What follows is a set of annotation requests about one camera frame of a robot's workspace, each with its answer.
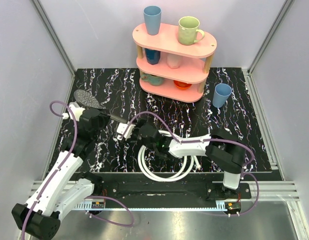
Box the grey shower head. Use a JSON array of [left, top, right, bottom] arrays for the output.
[[73, 89, 129, 125]]

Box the white shower hose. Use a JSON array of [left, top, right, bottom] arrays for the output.
[[138, 129, 202, 183]]

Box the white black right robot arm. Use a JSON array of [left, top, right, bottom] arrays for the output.
[[122, 121, 249, 198]]

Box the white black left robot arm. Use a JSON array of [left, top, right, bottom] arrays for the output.
[[11, 107, 111, 240]]

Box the teal ceramic mug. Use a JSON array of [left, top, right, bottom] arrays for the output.
[[141, 73, 165, 86]]

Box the orange bowl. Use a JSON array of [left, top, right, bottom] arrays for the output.
[[173, 80, 192, 90]]

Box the pink three-tier shelf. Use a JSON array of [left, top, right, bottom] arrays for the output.
[[132, 22, 218, 103]]

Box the dark blue cup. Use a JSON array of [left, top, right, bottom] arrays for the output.
[[144, 48, 161, 65]]

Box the pink faceted cup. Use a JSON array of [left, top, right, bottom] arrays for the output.
[[167, 53, 182, 69]]

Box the blue cup on table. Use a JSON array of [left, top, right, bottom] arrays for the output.
[[212, 83, 232, 108]]

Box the green mug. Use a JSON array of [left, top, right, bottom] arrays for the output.
[[177, 16, 205, 46]]

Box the blue cup on shelf top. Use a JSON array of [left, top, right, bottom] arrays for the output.
[[143, 5, 162, 36]]

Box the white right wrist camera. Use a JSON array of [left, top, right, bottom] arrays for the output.
[[116, 123, 136, 141]]

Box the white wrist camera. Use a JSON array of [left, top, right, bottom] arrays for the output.
[[62, 102, 85, 122], [116, 123, 136, 141]]

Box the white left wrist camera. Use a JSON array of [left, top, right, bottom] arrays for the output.
[[62, 102, 85, 122]]

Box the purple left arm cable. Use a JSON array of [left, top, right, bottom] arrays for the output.
[[20, 100, 135, 240]]

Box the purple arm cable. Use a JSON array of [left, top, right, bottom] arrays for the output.
[[20, 100, 135, 240], [128, 111, 260, 217]]

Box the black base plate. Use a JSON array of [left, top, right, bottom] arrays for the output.
[[100, 172, 252, 209]]

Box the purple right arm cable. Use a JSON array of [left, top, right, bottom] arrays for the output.
[[128, 111, 260, 217]]

